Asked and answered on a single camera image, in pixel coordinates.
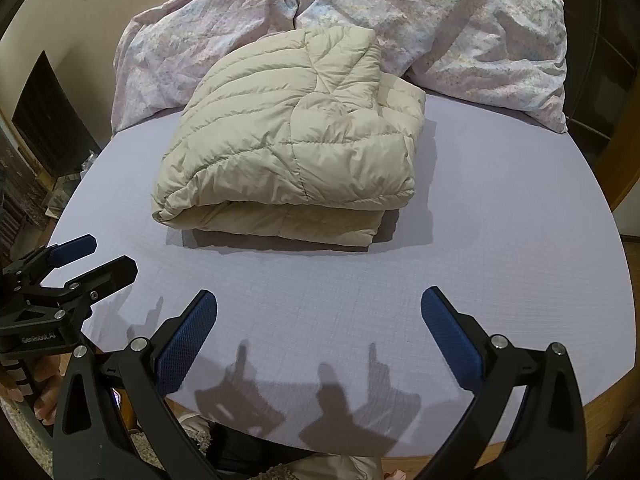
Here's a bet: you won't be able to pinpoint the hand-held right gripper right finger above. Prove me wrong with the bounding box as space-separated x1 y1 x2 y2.
420 286 588 480

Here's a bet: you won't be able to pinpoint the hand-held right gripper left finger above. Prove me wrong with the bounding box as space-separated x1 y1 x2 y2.
50 289 221 480

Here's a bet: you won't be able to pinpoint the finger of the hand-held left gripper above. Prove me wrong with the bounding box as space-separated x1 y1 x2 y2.
2 233 98 281
37 255 138 321

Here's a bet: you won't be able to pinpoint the cream down jacket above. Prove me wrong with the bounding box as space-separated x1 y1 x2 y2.
151 26 427 251

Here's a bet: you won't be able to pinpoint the person's left hand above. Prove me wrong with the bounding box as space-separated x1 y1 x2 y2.
30 354 69 423

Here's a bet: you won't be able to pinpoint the person's dark trousers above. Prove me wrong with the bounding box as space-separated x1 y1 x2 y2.
207 422 321 466

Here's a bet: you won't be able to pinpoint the black cabinet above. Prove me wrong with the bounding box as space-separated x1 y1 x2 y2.
10 50 101 181

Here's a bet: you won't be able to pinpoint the wooden framed door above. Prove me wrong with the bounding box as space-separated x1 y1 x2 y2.
542 0 640 213

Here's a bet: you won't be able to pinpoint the pink floral duvet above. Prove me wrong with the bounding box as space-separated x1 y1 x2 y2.
111 0 568 135

